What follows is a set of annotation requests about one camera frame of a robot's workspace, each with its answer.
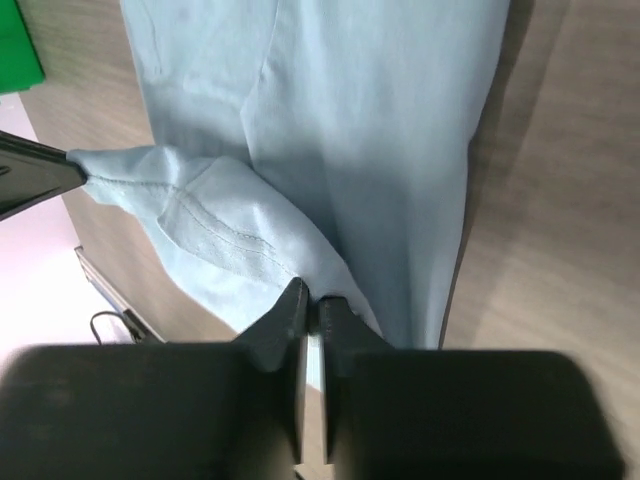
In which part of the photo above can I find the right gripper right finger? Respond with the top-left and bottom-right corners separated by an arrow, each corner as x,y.
317,298 -> 625,479

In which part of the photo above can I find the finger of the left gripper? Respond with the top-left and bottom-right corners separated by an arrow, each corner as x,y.
0,131 -> 70,170
1,162 -> 87,218

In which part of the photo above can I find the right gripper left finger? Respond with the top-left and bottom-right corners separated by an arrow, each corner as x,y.
1,279 -> 309,479

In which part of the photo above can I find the blue grey t shirt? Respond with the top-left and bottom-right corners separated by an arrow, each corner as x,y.
68,1 -> 509,349

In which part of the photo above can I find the green plastic tray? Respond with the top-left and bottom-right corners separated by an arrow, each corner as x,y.
0,0 -> 45,95

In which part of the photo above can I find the aluminium rail frame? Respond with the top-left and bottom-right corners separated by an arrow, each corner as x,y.
75,246 -> 165,344

